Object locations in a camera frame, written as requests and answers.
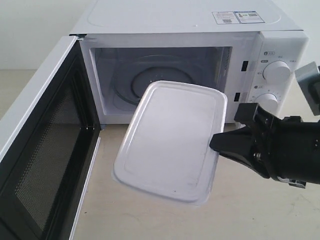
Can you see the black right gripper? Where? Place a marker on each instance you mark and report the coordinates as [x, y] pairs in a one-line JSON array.
[[289, 148]]

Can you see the white lidded plastic container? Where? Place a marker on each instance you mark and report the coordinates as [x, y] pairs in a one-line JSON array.
[[166, 149]]

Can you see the white microwave door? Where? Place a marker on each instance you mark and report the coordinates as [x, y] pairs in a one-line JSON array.
[[49, 139]]

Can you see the white microwave oven body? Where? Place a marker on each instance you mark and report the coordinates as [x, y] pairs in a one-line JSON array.
[[232, 56]]

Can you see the white printed paper sheet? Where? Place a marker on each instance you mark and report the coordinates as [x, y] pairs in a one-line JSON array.
[[237, 17]]

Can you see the lower white control knob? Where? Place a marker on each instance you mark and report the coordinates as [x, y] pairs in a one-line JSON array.
[[267, 99]]

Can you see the white control knob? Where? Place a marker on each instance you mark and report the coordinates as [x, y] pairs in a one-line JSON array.
[[276, 73], [267, 99]]

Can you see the upper white control knob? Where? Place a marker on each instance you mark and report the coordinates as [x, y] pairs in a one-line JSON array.
[[276, 73]]

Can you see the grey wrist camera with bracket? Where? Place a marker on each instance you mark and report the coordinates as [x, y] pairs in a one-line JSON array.
[[308, 79]]

